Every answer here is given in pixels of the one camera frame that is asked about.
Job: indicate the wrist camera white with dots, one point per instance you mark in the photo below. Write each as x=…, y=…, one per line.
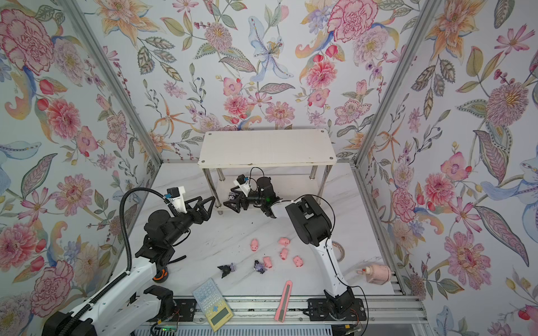
x=175, y=197
x=243, y=183

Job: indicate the tape roll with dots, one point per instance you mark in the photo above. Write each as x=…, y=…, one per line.
x=339, y=251

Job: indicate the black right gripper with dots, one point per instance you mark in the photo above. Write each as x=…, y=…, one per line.
x=237, y=204

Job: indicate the aluminium corner post right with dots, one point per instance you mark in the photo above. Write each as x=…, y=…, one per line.
x=425, y=19

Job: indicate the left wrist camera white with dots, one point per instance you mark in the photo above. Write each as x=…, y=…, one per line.
x=175, y=197

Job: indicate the yellow calculator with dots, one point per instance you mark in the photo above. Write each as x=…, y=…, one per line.
x=213, y=305

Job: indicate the aluminium corner post left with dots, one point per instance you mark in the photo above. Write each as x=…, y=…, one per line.
x=82, y=27

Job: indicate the pink box cutter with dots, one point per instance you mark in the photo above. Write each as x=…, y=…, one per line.
x=281, y=311

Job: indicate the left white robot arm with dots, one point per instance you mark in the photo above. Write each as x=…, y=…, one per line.
x=136, y=295

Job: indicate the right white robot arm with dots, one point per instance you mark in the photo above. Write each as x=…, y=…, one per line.
x=314, y=228

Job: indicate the white two-tier shelf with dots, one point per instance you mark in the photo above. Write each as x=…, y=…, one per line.
x=265, y=149

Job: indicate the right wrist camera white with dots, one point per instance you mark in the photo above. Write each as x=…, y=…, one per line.
x=243, y=183

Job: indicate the aluminium corner post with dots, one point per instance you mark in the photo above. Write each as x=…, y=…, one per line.
x=82, y=27
x=425, y=19

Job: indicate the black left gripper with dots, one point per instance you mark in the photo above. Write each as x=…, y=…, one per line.
x=197, y=206

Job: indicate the orange black round object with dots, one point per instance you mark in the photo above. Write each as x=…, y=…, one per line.
x=161, y=276

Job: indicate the pink pig toy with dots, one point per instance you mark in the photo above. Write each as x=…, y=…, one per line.
x=267, y=262
x=254, y=245
x=284, y=254
x=298, y=261
x=284, y=241

